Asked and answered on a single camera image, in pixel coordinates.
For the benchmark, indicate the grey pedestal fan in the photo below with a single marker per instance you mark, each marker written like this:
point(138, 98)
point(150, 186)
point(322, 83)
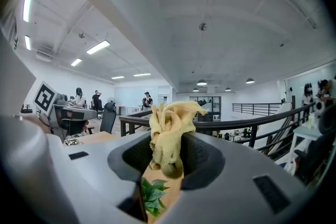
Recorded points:
point(111, 99)

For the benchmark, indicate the white round robot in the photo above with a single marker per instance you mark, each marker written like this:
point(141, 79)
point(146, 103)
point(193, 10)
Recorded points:
point(320, 107)

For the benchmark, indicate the black mesh office chair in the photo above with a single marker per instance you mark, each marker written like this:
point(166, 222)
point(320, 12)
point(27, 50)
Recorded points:
point(108, 118)

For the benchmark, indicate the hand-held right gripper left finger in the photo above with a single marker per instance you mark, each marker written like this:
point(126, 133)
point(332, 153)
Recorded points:
point(78, 178)

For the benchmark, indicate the dome pendant lamp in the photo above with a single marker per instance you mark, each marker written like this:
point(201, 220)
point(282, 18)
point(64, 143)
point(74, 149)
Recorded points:
point(228, 89)
point(195, 90)
point(250, 81)
point(201, 82)

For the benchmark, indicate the round ceiling sensor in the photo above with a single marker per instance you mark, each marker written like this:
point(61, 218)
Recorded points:
point(202, 26)

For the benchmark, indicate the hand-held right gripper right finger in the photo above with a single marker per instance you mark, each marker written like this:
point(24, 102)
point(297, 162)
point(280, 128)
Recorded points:
point(231, 191)

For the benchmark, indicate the ceiling strip lights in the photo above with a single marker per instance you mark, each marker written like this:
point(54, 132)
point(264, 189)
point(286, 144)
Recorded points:
point(98, 47)

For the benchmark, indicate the black metal railing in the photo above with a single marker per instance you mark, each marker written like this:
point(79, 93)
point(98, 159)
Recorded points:
point(236, 124)

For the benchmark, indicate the yellow cloth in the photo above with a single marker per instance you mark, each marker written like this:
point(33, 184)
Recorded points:
point(170, 128)

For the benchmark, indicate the white desk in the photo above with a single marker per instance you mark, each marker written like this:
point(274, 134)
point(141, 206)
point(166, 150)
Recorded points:
point(305, 133)

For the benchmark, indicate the dark framed shelving cabinet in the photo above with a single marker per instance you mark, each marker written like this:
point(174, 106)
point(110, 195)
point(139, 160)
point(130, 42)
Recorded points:
point(206, 107)

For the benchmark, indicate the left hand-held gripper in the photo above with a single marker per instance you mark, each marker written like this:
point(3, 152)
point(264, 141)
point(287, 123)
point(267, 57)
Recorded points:
point(46, 98)

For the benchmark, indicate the green plant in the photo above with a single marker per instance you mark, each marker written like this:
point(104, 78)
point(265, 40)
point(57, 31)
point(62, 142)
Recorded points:
point(153, 196)

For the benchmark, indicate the black balcony railing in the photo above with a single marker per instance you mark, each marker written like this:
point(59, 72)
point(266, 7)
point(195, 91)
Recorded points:
point(257, 108)

